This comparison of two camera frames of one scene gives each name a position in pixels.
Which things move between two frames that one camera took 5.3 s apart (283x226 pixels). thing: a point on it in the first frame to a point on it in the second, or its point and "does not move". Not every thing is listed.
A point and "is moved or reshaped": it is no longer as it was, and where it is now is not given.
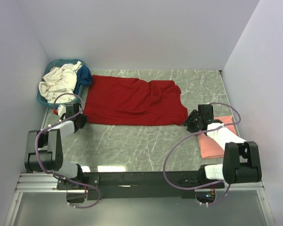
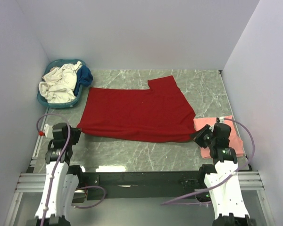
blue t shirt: x=84 y=77 does not move
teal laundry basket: x=79 y=92 does not move
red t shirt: x=128 y=101 is moved or reshaped
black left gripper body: x=83 y=119 to x=74 y=137
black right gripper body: x=192 y=121 to x=204 y=138
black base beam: x=131 y=185 does not move
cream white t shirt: x=59 y=81 does not move
